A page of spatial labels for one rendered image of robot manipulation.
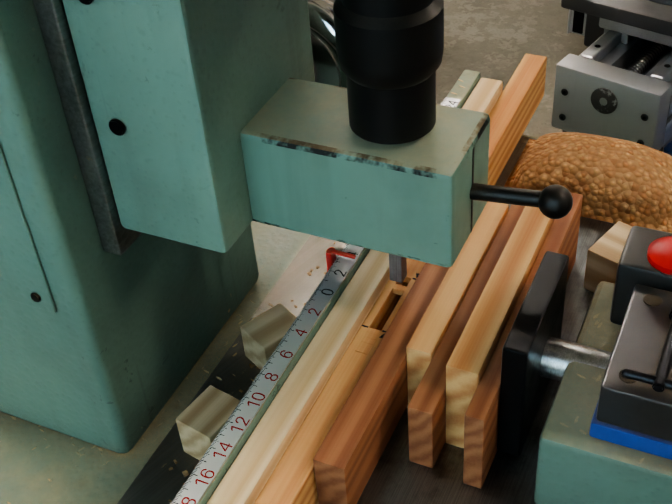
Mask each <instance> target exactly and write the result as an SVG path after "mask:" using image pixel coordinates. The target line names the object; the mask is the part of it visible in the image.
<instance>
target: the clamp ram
mask: <svg viewBox="0 0 672 504"><path fill-rule="evenodd" d="M568 265H569V256H567V255H564V254H560V253H555V252H551V251H547V252H546V253H545V254H544V257H543V259H542V261H541V263H540V266H539V268H538V270H537V272H536V274H535V277H534V279H533V281H532V283H531V286H530V288H529V290H528V292H527V294H526V297H525V299H524V301H523V303H522V306H521V308H520V310H519V312H518V314H517V317H516V319H515V321H514V323H513V326H512V328H511V330H510V332H509V334H508V337H507V339H506V341H505V343H504V346H503V348H502V364H501V382H500V400H499V418H498V436H497V449H498V450H499V451H502V452H505V453H509V454H512V455H515V456H519V455H520V454H521V452H522V449H523V447H524V444H525V442H526V439H527V437H528V434H529V431H530V429H531V426H532V424H533V421H534V419H535V416H536V413H537V411H538V408H539V406H540V403H541V401H542V398H543V396H544V393H545V390H546V388H547V385H548V383H549V380H550V379H552V380H556V381H560V382H561V379H562V377H563V374H564V372H565V369H566V367H567V366H568V364H569V363H571V362H574V361H575V362H579V363H582V364H586V365H590V366H594V367H598V368H601V369H605V370H606V369H607V366H608V363H609V360H610V357H611V354H612V352H609V351H605V350H601V349H597V348H593V347H589V346H585V345H582V344H578V343H575V342H571V341H567V340H563V339H561V330H562V320H563V311H564V302H565V293H566V283H567V274H568Z"/></svg>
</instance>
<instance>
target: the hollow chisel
mask: <svg viewBox="0 0 672 504"><path fill-rule="evenodd" d="M389 272H390V280H391V281H395V282H399V283H403V281H404V279H405V278H406V276H407V261H406V258H405V257H401V256H397V255H393V254H389Z"/></svg>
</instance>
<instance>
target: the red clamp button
mask: <svg viewBox="0 0 672 504"><path fill-rule="evenodd" d="M647 259H648V261H649V263H650V264H651V265H652V266H653V267H654V268H655V269H657V270H658V271H660V272H663V273H665V274H669V275H672V236H667V237H661V238H658V239H656V240H654V241H653V242H651V244H650V245H649V247H648V251H647Z"/></svg>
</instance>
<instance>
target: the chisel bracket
mask: <svg viewBox="0 0 672 504"><path fill-rule="evenodd" d="M489 136H490V117H489V115H488V114H487V113H484V112H478V111H473V110H467V109H461V108H456V107H450V106H445V105H439V104H436V123H435V125H434V127H433V129H432V130H431V131H430V132H429V133H428V134H427V135H425V136H423V137H422V138H419V139H417V140H415V141H412V142H408V143H403V144H392V145H388V144H378V143H373V142H369V141H367V140H364V139H362V138H360V137H359V136H357V135H356V134H355V133H354V132H353V131H352V129H351V127H350V124H349V110H348V96H347V88H345V87H339V86H334V85H328V84H322V83H317V82H311V81H306V80H300V79H295V78H288V79H287V81H286V82H285V83H284V84H283V85H282V86H281V87H280V88H279V89H278V91H277V92H276V93H275V94H274V95H273V96H272V97H271V98H270V99H269V100H268V102H267V103H266V104H265V105H264V106H263V107H262V108H261V109H260V110H259V111H258V113H257V114H256V115H255V116H254V117H253V118H252V119H251V120H250V121H249V122H248V124H247V125H246V126H245V127H244V128H243V129H242V131H241V133H240V140H241V147H242V153H243V160H244V166H245V173H246V179H247V186H248V192H249V198H250V205H251V211H252V218H253V220H252V221H256V222H260V223H264V224H268V225H272V226H276V227H280V228H285V229H289V230H293V231H297V232H301V233H305V234H310V235H314V236H318V237H322V238H326V239H330V240H335V241H339V242H343V243H347V244H351V245H355V246H359V247H364V248H368V249H372V250H376V251H380V252H384V253H389V254H393V255H397V256H401V257H405V258H409V259H414V260H418V261H422V262H426V263H430V264H434V265H438V266H443V267H451V266H453V264H454V262H455V261H456V259H457V257H458V255H459V253H460V251H461V249H462V248H463V246H464V244H465V242H466V240H467V238H468V237H469V235H470V233H471V232H472V229H473V227H474V226H475V224H476V222H477V220H478V218H479V216H480V215H481V213H482V211H483V209H484V207H485V205H486V204H487V201H478V200H471V199H470V190H471V187H472V186H473V184H474V183H478V184H487V185H488V163H489Z"/></svg>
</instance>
